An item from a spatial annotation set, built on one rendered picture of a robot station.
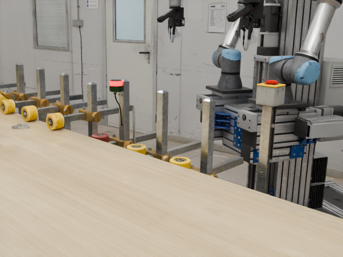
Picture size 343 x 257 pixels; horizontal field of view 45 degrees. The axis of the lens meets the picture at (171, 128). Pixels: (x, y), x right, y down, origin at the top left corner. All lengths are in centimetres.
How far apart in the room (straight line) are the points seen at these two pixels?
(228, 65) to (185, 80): 248
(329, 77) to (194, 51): 263
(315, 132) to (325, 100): 40
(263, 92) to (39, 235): 82
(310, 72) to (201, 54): 291
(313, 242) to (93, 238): 53
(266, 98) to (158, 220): 56
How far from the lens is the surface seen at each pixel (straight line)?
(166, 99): 175
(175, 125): 517
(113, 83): 188
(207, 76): 481
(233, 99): 257
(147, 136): 213
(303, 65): 202
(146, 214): 116
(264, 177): 149
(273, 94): 140
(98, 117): 213
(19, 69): 275
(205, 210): 119
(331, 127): 221
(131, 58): 554
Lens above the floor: 140
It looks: 14 degrees down
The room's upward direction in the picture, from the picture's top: 1 degrees clockwise
